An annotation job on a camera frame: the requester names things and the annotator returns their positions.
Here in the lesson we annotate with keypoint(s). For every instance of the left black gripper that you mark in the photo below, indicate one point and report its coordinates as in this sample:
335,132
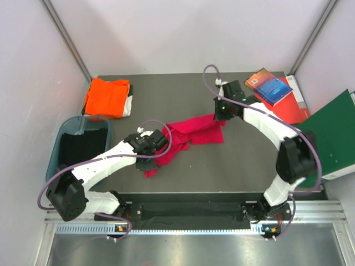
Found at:
142,167

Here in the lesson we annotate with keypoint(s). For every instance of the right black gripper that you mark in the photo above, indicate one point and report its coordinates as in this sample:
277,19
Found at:
218,116

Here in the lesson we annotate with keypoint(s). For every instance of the red t shirt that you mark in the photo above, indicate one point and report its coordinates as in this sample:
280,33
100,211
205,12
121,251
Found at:
201,130

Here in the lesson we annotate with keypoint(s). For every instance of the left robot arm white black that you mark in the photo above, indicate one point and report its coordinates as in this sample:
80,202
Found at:
70,193

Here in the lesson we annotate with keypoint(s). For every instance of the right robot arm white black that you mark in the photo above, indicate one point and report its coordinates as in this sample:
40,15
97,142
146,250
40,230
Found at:
295,160

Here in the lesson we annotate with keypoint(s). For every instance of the blue orange book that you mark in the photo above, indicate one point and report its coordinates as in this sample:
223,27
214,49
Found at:
269,87

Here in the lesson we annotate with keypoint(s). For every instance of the red book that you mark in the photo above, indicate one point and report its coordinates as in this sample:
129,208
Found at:
288,109

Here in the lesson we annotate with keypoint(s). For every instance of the black garment in basin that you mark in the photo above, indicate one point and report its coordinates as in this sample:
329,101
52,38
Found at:
78,148

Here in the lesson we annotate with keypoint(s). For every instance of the folded orange t shirt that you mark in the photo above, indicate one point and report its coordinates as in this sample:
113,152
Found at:
106,98

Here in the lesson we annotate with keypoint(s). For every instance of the teal plastic basin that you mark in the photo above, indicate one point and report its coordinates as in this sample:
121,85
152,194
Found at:
76,126

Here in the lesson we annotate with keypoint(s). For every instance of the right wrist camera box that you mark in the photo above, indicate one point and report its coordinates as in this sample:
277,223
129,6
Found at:
232,90

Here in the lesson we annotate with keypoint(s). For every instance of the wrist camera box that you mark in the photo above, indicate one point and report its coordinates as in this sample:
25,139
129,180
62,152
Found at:
159,140
232,90

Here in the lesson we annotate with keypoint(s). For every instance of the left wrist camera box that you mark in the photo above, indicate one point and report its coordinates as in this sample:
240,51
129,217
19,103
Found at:
159,140

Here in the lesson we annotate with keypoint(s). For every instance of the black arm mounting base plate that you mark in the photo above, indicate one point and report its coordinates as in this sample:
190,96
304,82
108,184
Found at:
199,210

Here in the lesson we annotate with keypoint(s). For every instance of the grey slotted cable duct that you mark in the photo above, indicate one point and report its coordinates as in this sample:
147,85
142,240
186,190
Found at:
115,229

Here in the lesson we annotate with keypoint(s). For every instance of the green ring binder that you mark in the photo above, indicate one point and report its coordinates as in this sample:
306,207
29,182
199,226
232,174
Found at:
333,126

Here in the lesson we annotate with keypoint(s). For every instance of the aluminium frame rail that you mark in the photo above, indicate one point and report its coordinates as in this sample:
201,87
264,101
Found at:
317,233

